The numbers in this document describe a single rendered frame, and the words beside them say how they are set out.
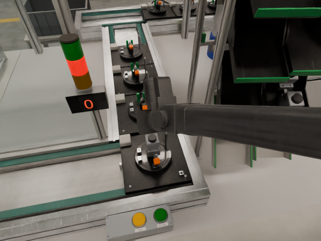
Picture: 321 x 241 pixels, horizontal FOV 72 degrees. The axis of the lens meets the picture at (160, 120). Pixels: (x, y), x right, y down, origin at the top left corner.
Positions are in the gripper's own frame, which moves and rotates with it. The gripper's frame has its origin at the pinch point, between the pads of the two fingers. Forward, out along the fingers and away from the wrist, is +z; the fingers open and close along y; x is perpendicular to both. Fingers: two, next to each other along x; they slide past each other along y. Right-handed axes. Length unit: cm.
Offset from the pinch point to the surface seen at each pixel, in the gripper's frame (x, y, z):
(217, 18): -55, -53, 55
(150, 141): 6.9, 0.9, 5.3
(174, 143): 10.2, -9.6, 17.9
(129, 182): 20.3, 9.9, 9.4
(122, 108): -7.7, 9.3, 34.1
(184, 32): -63, -42, 90
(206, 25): -70, -64, 97
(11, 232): 28, 47, 5
